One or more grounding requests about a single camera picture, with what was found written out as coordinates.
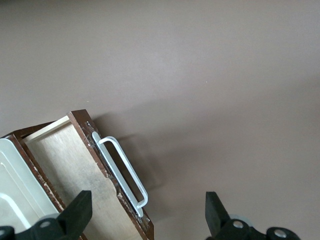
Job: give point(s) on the dark wood drawer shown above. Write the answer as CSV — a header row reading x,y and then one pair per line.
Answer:
x,y
75,162

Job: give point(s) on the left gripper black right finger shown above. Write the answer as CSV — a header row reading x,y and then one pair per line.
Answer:
x,y
220,220

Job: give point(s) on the white-topped brown drawer cabinet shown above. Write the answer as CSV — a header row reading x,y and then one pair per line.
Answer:
x,y
17,175

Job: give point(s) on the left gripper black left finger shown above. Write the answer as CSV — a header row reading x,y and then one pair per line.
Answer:
x,y
72,215

